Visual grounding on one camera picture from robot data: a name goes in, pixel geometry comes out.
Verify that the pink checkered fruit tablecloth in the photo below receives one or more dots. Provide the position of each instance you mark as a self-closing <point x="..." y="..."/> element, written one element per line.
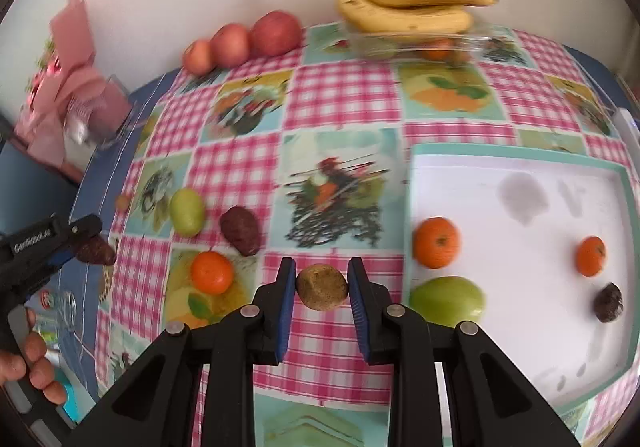
<point x="310" y="142"/>

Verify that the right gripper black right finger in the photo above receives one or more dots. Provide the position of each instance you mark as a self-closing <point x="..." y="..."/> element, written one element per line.
<point x="490" y="401"/>

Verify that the person's left hand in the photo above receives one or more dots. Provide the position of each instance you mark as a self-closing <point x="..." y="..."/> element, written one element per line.
<point x="34" y="365"/>

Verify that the yellow banana bunch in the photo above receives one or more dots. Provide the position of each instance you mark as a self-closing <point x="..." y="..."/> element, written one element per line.
<point x="427" y="17"/>

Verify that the blue plaid tablecloth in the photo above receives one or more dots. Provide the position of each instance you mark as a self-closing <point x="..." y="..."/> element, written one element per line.
<point x="73" y="289"/>

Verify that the left red apple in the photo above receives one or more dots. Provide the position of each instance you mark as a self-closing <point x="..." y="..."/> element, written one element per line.
<point x="197" y="58"/>

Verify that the right red apple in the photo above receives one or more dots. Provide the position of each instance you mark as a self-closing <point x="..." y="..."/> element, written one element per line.
<point x="276" y="33"/>

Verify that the white tray teal rim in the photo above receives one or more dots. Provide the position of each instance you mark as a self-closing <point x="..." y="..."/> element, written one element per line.
<point x="521" y="214"/>

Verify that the dark red date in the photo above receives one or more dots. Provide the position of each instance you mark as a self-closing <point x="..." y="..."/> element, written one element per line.
<point x="96" y="251"/>
<point x="240" y="227"/>

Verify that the small brown longan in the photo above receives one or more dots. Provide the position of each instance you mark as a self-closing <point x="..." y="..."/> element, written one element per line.
<point x="122" y="203"/>

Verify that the red apple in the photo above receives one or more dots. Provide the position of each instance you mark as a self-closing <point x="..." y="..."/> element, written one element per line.
<point x="230" y="45"/>
<point x="197" y="58"/>
<point x="276" y="33"/>

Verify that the orange mandarin with stem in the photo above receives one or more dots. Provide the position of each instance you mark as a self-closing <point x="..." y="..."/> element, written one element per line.
<point x="436" y="242"/>

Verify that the glass vase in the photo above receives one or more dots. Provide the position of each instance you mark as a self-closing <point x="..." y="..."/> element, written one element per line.
<point x="97" y="111"/>

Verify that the brown round kiwi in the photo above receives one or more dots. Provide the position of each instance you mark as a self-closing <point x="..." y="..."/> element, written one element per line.
<point x="321" y="287"/>

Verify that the middle red apple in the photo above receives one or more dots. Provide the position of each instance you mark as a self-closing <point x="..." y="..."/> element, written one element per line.
<point x="230" y="45"/>

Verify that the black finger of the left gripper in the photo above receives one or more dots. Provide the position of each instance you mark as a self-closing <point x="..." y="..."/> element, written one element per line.
<point x="86" y="227"/>

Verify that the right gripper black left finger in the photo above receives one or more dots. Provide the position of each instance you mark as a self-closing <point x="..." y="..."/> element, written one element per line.
<point x="196" y="378"/>

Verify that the clear plastic fruit container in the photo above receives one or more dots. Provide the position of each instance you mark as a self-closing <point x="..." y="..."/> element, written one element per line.
<point x="452" y="49"/>

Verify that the green fruit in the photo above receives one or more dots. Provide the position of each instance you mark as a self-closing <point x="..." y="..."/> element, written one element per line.
<point x="187" y="212"/>
<point x="448" y="300"/>

